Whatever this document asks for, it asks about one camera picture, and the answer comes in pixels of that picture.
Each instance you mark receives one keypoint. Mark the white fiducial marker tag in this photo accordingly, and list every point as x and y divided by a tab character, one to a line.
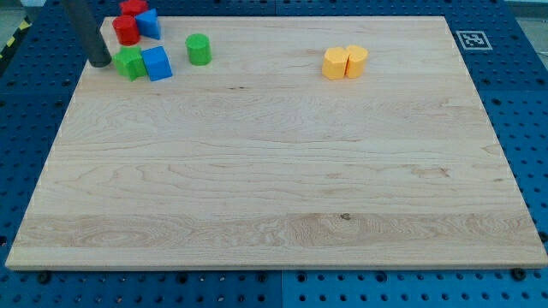
473	40

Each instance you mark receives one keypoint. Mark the blue cube block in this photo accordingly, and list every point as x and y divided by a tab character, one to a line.
157	63

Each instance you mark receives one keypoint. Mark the green cylinder block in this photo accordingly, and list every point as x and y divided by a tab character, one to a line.
198	49

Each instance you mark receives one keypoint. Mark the red cylinder block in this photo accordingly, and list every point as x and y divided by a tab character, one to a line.
126	30

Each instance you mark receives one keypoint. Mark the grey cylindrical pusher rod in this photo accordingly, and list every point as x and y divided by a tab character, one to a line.
88	32

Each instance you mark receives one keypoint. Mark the yellow hexagon block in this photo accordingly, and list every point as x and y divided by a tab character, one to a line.
335	63

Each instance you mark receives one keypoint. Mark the yellow cylinder block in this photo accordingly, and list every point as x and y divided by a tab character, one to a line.
357	57

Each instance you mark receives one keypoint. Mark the red star block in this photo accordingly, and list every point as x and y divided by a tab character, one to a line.
133	7

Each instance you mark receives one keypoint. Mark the blue triangular block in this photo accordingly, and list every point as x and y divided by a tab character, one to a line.
148	24

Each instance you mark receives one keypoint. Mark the green star block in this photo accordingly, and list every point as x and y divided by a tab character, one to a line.
129	62

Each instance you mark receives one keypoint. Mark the light wooden board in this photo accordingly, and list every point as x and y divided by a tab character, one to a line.
257	161

